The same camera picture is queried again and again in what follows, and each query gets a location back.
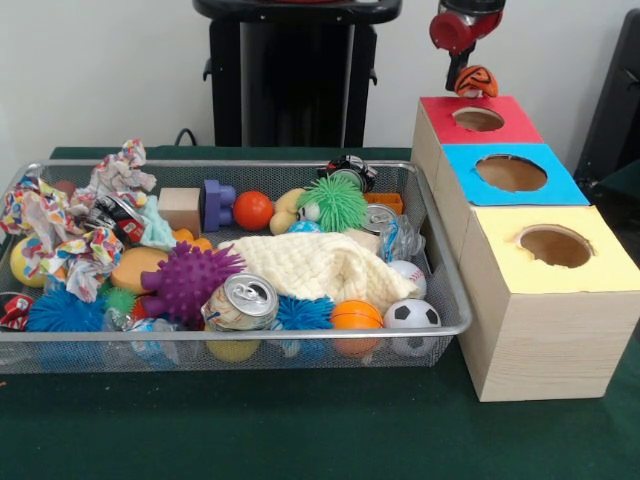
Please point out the small red ball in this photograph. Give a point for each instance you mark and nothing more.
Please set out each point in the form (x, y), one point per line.
(254, 210)

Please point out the green fuzzy toy with eyes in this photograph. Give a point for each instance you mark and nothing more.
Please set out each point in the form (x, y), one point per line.
(338, 205)

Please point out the small soccer ball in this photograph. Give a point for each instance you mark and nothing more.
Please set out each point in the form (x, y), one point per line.
(413, 315)

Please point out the purple spiky ball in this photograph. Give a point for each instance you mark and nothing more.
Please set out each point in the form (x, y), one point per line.
(190, 282)

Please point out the small orange basketball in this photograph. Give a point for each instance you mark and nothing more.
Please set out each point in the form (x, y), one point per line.
(357, 315)

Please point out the blue spiky ball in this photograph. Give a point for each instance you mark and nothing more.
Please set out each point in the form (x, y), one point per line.
(68, 310)

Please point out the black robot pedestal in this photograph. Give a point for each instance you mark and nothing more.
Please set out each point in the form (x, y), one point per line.
(290, 80)

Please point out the black chair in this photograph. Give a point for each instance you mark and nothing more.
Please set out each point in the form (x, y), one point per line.
(620, 110)

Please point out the cream knitted cloth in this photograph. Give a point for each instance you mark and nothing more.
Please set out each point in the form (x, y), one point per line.
(320, 268)

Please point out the orange striped tiger toy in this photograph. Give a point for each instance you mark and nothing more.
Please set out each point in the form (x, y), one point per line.
(477, 82)

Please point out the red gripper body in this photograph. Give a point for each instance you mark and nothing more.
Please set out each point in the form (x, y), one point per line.
(455, 32)

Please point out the clear mesh bin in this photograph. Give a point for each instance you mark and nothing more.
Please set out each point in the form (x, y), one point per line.
(455, 300)

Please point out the crushed silver can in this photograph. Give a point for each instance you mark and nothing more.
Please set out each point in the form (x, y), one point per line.
(245, 300)

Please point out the wooden box with three holes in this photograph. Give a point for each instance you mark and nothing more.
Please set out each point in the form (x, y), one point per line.
(540, 340)

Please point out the plain wooden cube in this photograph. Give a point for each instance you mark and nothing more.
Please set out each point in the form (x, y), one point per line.
(181, 208)

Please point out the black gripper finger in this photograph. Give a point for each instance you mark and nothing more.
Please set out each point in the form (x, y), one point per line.
(456, 70)

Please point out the colourful patterned cloth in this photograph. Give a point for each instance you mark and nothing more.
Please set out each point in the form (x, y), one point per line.
(70, 235)

